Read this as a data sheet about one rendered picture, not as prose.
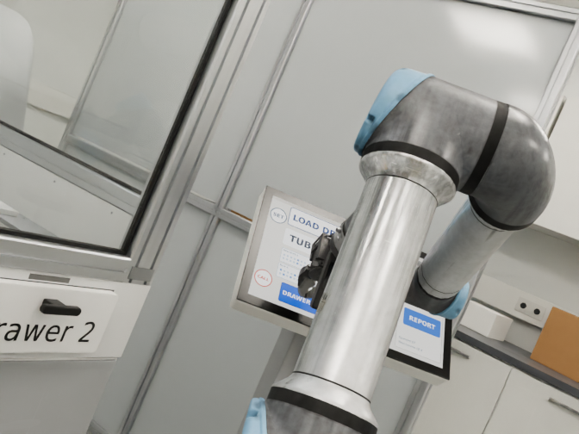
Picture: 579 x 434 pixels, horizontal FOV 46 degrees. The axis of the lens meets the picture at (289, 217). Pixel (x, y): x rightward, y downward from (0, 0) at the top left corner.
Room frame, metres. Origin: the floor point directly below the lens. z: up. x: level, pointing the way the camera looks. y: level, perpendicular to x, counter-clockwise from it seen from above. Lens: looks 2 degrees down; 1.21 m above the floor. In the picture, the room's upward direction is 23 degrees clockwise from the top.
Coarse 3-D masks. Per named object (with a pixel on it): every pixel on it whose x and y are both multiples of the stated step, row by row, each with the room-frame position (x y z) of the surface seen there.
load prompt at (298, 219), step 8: (296, 216) 1.57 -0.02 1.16; (304, 216) 1.58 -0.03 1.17; (312, 216) 1.59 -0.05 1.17; (288, 224) 1.55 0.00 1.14; (296, 224) 1.56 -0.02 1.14; (304, 224) 1.57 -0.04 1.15; (312, 224) 1.58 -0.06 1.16; (320, 224) 1.59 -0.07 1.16; (328, 224) 1.60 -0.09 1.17; (312, 232) 1.57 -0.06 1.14; (320, 232) 1.58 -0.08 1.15; (328, 232) 1.59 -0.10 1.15
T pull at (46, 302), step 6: (48, 300) 1.03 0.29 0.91; (54, 300) 1.04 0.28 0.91; (42, 306) 1.00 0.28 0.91; (48, 306) 1.00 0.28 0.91; (54, 306) 1.01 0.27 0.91; (60, 306) 1.02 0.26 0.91; (66, 306) 1.03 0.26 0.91; (72, 306) 1.05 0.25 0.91; (42, 312) 0.99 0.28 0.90; (48, 312) 1.00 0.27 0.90; (54, 312) 1.01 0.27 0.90; (60, 312) 1.02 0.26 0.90; (66, 312) 1.03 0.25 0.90; (72, 312) 1.04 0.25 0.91; (78, 312) 1.05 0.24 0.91
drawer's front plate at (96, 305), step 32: (0, 288) 0.96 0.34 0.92; (32, 288) 1.01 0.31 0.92; (64, 288) 1.06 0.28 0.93; (0, 320) 0.98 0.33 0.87; (32, 320) 1.03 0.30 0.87; (64, 320) 1.08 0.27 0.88; (96, 320) 1.14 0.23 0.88; (0, 352) 1.00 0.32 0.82; (32, 352) 1.05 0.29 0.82; (64, 352) 1.11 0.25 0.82
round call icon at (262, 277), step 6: (258, 270) 1.45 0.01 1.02; (264, 270) 1.46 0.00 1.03; (258, 276) 1.44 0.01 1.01; (264, 276) 1.45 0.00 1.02; (270, 276) 1.45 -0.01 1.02; (252, 282) 1.43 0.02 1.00; (258, 282) 1.43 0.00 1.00; (264, 282) 1.44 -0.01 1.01; (270, 282) 1.45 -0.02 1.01; (270, 288) 1.44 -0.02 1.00
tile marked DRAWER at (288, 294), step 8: (280, 288) 1.45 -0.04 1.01; (288, 288) 1.46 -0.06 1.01; (296, 288) 1.47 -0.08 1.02; (280, 296) 1.44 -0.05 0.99; (288, 296) 1.45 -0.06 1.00; (296, 296) 1.46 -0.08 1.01; (288, 304) 1.44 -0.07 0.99; (296, 304) 1.45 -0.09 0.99; (304, 304) 1.45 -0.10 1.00; (312, 312) 1.45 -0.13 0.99
